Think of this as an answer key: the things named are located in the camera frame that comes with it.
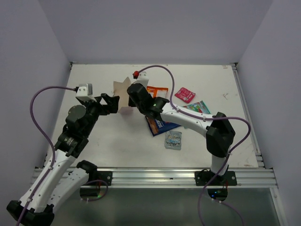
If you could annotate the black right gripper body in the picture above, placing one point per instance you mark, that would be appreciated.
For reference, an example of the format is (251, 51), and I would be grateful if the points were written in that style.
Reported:
(131, 103)

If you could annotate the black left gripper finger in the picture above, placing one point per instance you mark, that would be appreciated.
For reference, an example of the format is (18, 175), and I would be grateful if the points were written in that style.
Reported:
(112, 101)
(110, 109)

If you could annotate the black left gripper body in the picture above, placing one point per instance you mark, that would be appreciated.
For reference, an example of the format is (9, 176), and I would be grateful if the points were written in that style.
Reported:
(94, 109)

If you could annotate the lilac paper bag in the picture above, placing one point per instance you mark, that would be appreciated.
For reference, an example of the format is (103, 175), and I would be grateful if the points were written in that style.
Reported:
(120, 89)

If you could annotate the orange fruit candy packet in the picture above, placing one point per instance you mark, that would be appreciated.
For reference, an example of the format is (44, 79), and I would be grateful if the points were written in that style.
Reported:
(157, 91)

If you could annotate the blue Burts chips bag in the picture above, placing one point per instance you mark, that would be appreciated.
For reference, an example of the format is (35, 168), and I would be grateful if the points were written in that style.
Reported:
(159, 127)

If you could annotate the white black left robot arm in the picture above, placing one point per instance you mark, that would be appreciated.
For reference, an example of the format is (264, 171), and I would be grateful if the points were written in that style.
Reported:
(37, 207)

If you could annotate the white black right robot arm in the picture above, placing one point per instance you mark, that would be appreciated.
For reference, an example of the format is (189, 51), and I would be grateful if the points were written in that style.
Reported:
(217, 130)

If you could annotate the pink snack packet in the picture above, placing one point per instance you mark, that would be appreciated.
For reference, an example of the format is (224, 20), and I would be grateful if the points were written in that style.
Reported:
(185, 95)

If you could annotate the silver blue snack packet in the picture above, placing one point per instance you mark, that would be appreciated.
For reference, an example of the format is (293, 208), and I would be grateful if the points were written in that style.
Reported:
(173, 140)

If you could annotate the green red candy packet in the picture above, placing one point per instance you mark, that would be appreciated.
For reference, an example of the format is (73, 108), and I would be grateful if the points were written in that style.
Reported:
(198, 107)

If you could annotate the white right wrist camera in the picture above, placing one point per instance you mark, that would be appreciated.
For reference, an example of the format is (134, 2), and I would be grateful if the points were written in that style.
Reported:
(141, 77)

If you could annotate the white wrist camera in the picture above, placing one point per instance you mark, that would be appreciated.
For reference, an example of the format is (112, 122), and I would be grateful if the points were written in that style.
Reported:
(85, 92)
(141, 77)

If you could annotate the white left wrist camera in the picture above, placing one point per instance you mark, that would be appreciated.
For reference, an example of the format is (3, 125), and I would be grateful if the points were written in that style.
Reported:
(85, 92)

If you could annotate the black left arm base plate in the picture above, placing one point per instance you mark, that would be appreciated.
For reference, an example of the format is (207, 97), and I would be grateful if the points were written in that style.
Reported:
(98, 178)

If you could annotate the aluminium front rail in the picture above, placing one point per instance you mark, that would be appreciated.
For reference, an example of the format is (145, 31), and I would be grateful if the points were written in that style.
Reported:
(184, 178)

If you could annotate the aluminium rail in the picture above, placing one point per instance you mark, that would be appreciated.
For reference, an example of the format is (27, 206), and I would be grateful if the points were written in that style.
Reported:
(184, 178)
(256, 148)

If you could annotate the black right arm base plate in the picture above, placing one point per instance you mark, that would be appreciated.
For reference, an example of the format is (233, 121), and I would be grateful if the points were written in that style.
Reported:
(204, 176)

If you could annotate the aluminium right side rail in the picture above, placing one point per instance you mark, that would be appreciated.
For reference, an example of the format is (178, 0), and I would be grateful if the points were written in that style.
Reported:
(256, 148)

